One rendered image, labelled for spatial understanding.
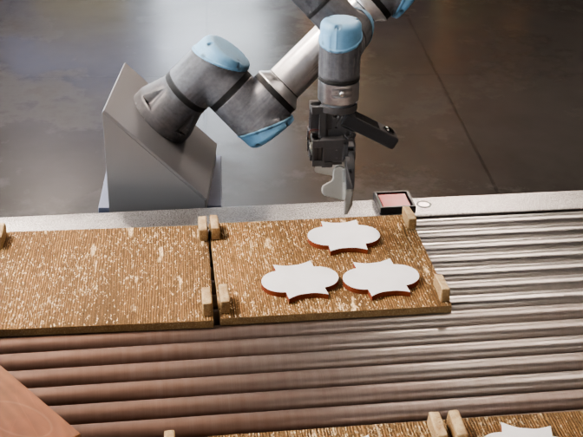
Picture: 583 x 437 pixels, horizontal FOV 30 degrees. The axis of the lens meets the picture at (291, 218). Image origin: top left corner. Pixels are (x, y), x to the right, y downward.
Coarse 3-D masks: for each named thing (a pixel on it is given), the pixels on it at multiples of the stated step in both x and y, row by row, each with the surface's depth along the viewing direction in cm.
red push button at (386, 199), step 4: (380, 196) 231; (384, 196) 231; (388, 196) 231; (392, 196) 231; (396, 196) 232; (400, 196) 232; (404, 196) 232; (380, 200) 230; (384, 200) 230; (388, 200) 230; (392, 200) 230; (396, 200) 230; (400, 200) 230; (404, 200) 230; (408, 200) 230; (384, 204) 228; (388, 204) 228; (392, 204) 228; (396, 204) 228; (400, 204) 228; (404, 204) 228; (408, 204) 228
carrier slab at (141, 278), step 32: (0, 256) 205; (32, 256) 205; (64, 256) 206; (96, 256) 206; (128, 256) 206; (160, 256) 206; (192, 256) 206; (0, 288) 195; (32, 288) 195; (64, 288) 195; (96, 288) 196; (128, 288) 196; (160, 288) 196; (192, 288) 196; (0, 320) 186; (32, 320) 186; (64, 320) 186; (96, 320) 186; (128, 320) 186; (160, 320) 186; (192, 320) 187
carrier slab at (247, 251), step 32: (224, 224) 218; (256, 224) 218; (288, 224) 218; (320, 224) 218; (384, 224) 219; (224, 256) 206; (256, 256) 207; (288, 256) 207; (320, 256) 207; (352, 256) 207; (384, 256) 207; (416, 256) 207; (256, 288) 196; (416, 288) 197; (224, 320) 188; (256, 320) 188; (288, 320) 189
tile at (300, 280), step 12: (300, 264) 202; (312, 264) 202; (264, 276) 198; (276, 276) 198; (288, 276) 198; (300, 276) 198; (312, 276) 198; (324, 276) 198; (336, 276) 198; (264, 288) 195; (276, 288) 194; (288, 288) 194; (300, 288) 194; (312, 288) 194; (324, 288) 194; (288, 300) 192
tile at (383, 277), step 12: (360, 264) 202; (372, 264) 202; (384, 264) 202; (396, 264) 202; (348, 276) 198; (360, 276) 198; (372, 276) 198; (384, 276) 199; (396, 276) 199; (408, 276) 199; (348, 288) 196; (360, 288) 195; (372, 288) 195; (384, 288) 195; (396, 288) 195; (408, 288) 195; (372, 300) 193
